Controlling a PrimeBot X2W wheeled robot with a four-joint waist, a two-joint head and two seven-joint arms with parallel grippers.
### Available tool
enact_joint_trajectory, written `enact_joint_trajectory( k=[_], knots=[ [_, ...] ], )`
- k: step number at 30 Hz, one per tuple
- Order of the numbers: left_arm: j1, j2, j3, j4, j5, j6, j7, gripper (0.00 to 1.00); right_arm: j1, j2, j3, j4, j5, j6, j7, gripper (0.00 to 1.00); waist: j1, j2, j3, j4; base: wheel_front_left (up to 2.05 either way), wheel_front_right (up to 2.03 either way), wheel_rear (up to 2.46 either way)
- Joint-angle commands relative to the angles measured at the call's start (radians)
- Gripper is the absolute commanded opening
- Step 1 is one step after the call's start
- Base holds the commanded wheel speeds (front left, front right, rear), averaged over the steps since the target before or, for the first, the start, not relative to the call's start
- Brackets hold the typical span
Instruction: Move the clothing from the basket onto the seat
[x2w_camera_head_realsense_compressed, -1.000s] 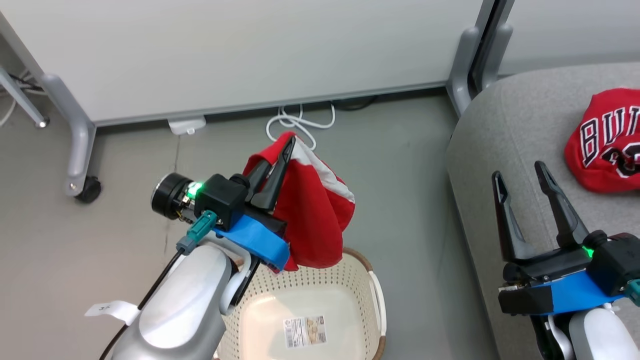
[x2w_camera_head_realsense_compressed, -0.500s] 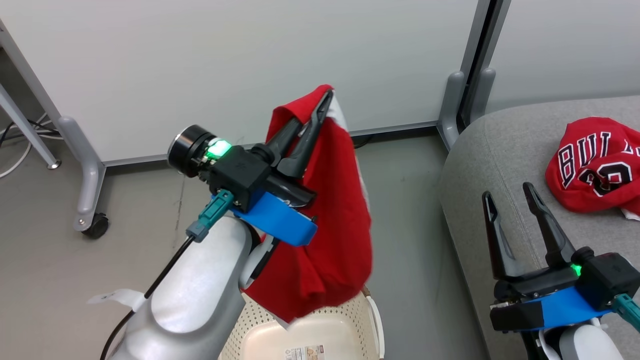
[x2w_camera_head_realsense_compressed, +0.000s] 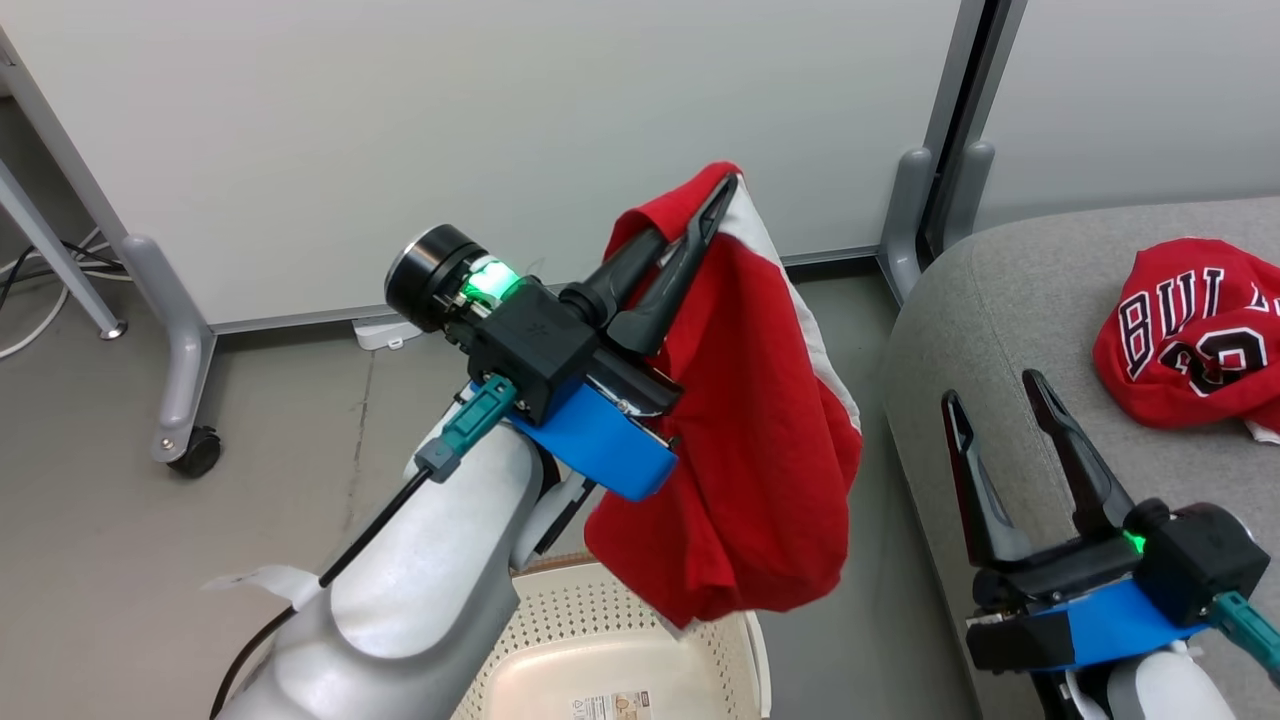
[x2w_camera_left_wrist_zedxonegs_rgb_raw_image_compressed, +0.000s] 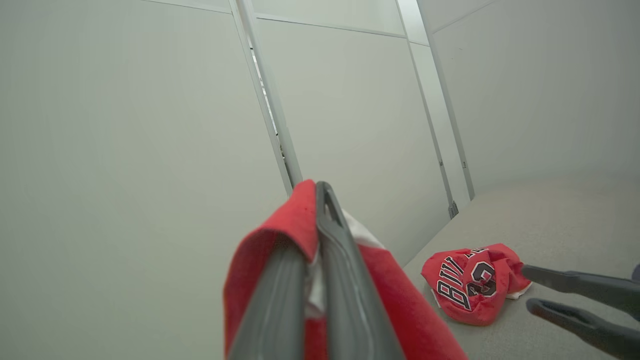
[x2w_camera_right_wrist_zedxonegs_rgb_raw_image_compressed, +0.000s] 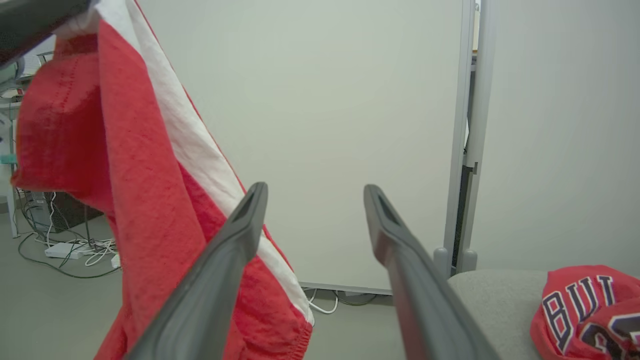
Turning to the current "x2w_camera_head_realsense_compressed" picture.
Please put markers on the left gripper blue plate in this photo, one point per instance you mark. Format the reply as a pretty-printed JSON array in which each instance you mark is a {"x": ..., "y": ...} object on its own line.
[{"x": 600, "y": 440}]

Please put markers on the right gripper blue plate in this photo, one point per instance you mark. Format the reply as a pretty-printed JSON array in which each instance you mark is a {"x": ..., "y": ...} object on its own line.
[{"x": 1080, "y": 620}]

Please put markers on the red garment with white band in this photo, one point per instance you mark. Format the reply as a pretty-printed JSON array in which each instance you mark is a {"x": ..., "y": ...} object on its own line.
[{"x": 760, "y": 450}]

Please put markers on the red Bulls jersey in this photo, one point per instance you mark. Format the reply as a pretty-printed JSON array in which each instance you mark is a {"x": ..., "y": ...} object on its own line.
[{"x": 1200, "y": 330}]

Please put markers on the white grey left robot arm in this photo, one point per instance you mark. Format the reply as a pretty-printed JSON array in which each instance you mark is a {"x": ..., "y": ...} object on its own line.
[{"x": 430, "y": 600}]

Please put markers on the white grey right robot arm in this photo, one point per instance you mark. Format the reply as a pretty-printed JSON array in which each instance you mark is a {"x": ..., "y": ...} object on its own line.
[{"x": 1160, "y": 695}]

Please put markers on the grey fabric sofa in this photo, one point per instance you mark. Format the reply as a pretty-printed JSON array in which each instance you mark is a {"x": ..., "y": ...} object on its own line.
[{"x": 1000, "y": 320}]

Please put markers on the white power adapter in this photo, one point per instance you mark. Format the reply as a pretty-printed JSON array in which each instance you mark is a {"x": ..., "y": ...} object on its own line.
[{"x": 385, "y": 332}]

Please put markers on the wide white partition panel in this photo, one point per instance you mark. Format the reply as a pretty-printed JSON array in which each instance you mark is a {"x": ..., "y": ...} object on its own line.
[{"x": 400, "y": 120}]

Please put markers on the beige perforated laundry basket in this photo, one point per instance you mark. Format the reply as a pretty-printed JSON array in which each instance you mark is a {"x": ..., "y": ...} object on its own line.
[{"x": 600, "y": 650}]

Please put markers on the narrow white partition panel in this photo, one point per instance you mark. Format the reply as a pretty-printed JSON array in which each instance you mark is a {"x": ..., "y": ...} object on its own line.
[{"x": 1130, "y": 100}]

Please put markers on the printed basket label sticker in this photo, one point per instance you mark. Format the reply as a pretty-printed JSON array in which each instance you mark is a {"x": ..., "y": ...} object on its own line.
[{"x": 610, "y": 707}]

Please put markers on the black caster wheel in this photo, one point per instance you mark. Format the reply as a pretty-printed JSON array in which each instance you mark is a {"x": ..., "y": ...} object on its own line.
[{"x": 195, "y": 455}]

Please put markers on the grey metal table leg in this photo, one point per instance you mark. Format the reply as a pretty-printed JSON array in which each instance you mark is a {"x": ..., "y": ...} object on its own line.
[{"x": 55, "y": 250}]

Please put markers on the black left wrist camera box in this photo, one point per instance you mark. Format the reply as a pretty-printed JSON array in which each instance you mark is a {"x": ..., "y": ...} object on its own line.
[{"x": 530, "y": 345}]

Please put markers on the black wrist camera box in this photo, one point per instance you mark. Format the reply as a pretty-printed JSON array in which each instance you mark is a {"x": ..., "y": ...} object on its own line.
[
  {"x": 1200, "y": 560},
  {"x": 530, "y": 345}
]

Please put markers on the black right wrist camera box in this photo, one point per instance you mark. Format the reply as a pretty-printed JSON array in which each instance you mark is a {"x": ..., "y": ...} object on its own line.
[{"x": 1200, "y": 560}]

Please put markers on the teal left camera connector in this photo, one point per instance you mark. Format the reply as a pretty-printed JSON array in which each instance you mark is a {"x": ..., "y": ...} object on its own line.
[{"x": 465, "y": 425}]

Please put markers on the teal camera connector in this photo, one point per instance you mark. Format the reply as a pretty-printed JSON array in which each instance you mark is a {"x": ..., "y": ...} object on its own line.
[
  {"x": 465, "y": 425},
  {"x": 1250, "y": 630}
]

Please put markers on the teal right camera connector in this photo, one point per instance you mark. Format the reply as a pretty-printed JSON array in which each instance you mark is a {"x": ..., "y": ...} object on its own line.
[{"x": 1250, "y": 630}]

